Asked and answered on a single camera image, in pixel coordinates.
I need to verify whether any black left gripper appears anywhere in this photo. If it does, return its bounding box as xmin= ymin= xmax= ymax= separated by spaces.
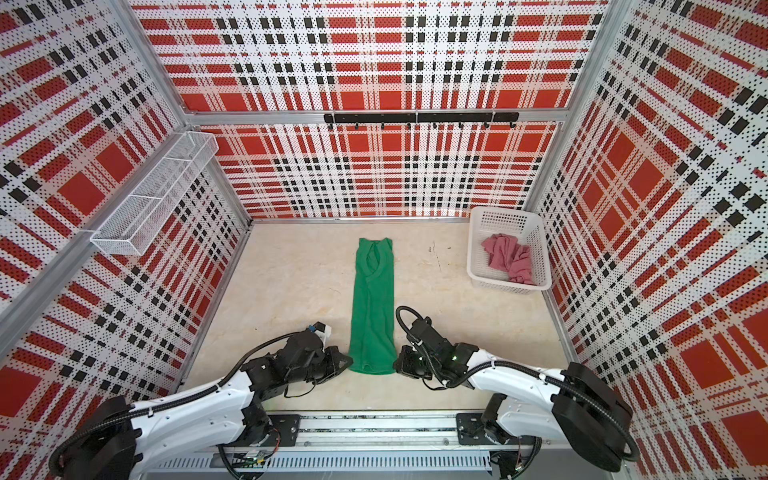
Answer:
xmin=289 ymin=344 xmax=354 ymax=383

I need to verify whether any green tank top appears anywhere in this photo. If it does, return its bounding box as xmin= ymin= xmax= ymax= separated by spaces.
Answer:
xmin=349 ymin=238 xmax=397 ymax=375

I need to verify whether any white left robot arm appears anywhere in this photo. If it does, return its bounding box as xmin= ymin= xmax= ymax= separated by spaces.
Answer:
xmin=48 ymin=323 xmax=353 ymax=479

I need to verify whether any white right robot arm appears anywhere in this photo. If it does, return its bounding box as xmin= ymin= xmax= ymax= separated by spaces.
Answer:
xmin=393 ymin=315 xmax=640 ymax=472

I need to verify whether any maroon crumpled tank top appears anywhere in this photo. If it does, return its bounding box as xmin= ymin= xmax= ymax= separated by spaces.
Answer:
xmin=481 ymin=234 xmax=535 ymax=285

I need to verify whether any white perforated plastic basket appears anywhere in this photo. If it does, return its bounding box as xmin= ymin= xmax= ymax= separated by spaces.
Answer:
xmin=467 ymin=207 xmax=552 ymax=295

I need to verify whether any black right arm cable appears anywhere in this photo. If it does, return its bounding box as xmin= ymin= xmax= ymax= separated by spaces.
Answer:
xmin=394 ymin=304 xmax=642 ymax=463

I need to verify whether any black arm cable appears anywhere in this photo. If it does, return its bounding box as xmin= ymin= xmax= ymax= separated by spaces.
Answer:
xmin=47 ymin=329 xmax=307 ymax=478
xmin=394 ymin=304 xmax=642 ymax=463

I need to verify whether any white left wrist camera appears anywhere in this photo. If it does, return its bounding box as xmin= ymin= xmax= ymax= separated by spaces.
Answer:
xmin=308 ymin=322 xmax=332 ymax=348

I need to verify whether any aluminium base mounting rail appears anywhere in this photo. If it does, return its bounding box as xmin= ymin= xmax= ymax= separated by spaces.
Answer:
xmin=143 ymin=409 xmax=625 ymax=452

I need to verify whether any black wall hook rail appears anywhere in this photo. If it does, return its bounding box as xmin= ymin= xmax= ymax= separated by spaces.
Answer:
xmin=323 ymin=112 xmax=520 ymax=127

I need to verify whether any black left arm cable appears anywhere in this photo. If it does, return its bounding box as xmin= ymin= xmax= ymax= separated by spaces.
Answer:
xmin=47 ymin=329 xmax=307 ymax=478

